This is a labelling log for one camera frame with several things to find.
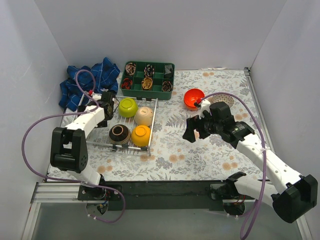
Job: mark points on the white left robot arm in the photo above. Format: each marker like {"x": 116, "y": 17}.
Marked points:
{"x": 69, "y": 150}

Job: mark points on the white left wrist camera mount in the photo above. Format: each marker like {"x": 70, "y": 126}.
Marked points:
{"x": 94, "y": 96}

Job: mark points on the blue plaid cloth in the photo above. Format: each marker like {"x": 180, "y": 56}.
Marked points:
{"x": 101, "y": 77}

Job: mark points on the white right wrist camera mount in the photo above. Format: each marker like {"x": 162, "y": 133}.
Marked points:
{"x": 204, "y": 107}

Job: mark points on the dark brown patterned bowl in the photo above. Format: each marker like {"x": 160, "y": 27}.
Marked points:
{"x": 119, "y": 134}

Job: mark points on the brown black rolled tie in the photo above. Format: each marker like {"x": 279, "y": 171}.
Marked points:
{"x": 167, "y": 86}

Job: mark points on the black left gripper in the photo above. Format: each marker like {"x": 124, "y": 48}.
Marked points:
{"x": 109, "y": 110}

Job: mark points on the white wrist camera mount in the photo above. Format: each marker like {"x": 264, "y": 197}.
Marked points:
{"x": 94, "y": 96}
{"x": 204, "y": 107}

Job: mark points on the aluminium frame rail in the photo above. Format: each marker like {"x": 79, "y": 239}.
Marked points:
{"x": 263, "y": 125}

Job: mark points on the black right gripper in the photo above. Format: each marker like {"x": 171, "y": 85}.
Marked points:
{"x": 199, "y": 127}

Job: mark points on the yellow rolled tie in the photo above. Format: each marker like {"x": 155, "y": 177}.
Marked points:
{"x": 147, "y": 84}

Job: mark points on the yellow bowl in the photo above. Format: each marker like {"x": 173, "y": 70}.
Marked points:
{"x": 140, "y": 135}

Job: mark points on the lime green bowl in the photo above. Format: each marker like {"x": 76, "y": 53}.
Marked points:
{"x": 127, "y": 107}

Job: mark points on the white patterned bowl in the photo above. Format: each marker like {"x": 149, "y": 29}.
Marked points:
{"x": 229, "y": 100}

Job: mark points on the cream beige bowl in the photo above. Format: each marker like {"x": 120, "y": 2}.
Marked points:
{"x": 144, "y": 116}

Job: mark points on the metal wire dish rack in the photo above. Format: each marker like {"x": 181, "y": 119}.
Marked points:
{"x": 100, "y": 136}

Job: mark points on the orange bowl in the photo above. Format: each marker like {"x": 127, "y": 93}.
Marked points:
{"x": 191, "y": 96}

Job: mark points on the red black rolled tie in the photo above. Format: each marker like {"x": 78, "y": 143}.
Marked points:
{"x": 127, "y": 83}

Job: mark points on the dark multicolour rolled tie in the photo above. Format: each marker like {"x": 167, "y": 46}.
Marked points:
{"x": 149, "y": 70}

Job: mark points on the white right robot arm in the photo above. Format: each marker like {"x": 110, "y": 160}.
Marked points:
{"x": 289, "y": 193}

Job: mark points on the green compartment organizer box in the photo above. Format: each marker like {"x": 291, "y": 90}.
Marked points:
{"x": 156, "y": 92}

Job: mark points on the black folded item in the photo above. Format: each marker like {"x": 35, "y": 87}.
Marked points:
{"x": 168, "y": 71}

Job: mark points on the pink black rolled tie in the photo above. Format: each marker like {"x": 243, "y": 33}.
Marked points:
{"x": 130, "y": 68}

